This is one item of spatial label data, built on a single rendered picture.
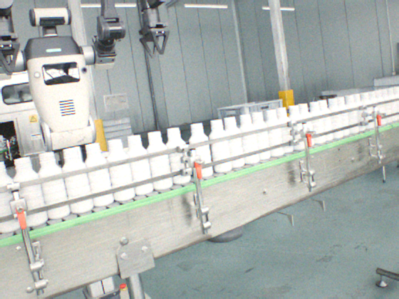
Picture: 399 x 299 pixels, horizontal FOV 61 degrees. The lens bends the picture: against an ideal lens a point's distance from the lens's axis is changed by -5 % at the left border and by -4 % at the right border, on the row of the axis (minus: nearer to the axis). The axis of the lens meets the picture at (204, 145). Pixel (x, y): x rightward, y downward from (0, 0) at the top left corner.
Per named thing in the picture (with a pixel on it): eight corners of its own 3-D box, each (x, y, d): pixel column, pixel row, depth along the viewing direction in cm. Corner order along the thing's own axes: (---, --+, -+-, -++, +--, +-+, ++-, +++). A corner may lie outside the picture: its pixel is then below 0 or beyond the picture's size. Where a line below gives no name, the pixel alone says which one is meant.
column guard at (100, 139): (95, 166, 826) (87, 121, 811) (91, 165, 860) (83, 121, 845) (111, 163, 847) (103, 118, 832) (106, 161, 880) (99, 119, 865)
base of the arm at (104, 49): (90, 38, 156) (98, 58, 152) (93, 25, 149) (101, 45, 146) (109, 36, 160) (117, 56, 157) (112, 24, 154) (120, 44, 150)
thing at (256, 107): (247, 128, 339) (244, 105, 336) (219, 129, 370) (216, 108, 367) (285, 119, 377) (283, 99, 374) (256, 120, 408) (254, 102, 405)
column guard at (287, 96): (289, 126, 1084) (285, 90, 1070) (280, 126, 1118) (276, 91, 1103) (298, 124, 1105) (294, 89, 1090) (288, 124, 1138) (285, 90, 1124)
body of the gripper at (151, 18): (156, 35, 121) (152, 14, 120) (169, 27, 112) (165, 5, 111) (138, 36, 117) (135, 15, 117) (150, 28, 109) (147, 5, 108)
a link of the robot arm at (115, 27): (112, 32, 153) (100, 33, 151) (116, 15, 145) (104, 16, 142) (118, 48, 151) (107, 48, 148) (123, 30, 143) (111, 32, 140)
